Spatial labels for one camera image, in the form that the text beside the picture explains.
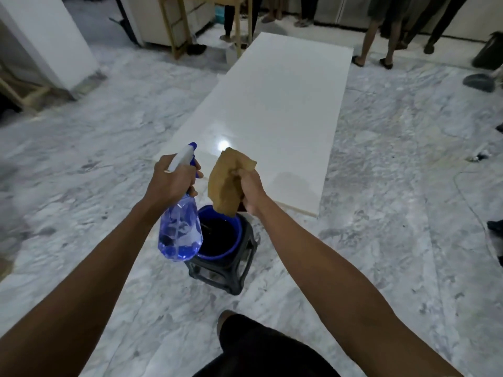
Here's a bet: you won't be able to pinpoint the person's right forearm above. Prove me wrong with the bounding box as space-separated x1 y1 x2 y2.
251 194 466 377

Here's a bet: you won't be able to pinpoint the person's black shorts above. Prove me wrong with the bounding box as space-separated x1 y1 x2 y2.
192 313 341 377

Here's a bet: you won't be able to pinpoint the white cabinet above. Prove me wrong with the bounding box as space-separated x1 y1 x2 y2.
118 0 215 48

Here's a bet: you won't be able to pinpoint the wooden frame stand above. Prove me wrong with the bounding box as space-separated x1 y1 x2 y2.
0 70 56 115

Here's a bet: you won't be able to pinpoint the person's left forearm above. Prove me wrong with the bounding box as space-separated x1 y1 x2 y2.
0 198 162 377

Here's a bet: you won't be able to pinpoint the person's right hand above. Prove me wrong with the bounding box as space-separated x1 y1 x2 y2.
230 167 269 217

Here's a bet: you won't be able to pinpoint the black plastic stool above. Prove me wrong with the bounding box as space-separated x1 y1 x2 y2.
185 213 259 296

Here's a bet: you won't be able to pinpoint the person's left hand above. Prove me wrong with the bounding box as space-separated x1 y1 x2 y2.
143 154 204 215

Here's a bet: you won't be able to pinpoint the brown cleaning cloth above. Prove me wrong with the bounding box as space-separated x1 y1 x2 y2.
207 148 258 217

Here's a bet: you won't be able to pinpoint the grey dustpan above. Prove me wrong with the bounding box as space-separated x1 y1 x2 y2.
463 73 497 94

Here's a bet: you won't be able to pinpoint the person's knee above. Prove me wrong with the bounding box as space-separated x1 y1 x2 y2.
216 309 237 339

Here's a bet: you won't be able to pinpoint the light wooden frame table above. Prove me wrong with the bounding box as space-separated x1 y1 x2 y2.
157 0 254 60

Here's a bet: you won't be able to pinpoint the large white panel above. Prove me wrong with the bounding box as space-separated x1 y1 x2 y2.
0 0 100 101

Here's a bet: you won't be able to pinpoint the black bag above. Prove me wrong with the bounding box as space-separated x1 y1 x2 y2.
472 31 503 70

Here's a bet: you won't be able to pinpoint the blue plastic bucket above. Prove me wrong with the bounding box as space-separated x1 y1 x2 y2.
195 205 243 260

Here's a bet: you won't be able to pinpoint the blue transparent spray bottle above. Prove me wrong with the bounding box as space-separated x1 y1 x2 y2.
158 142 204 263

